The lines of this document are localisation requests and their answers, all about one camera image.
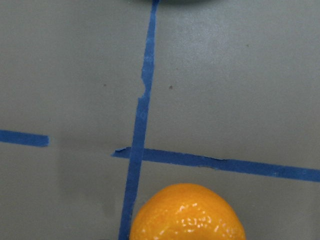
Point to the orange fruit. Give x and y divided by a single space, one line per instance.
186 211

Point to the light green plate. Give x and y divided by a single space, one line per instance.
184 2

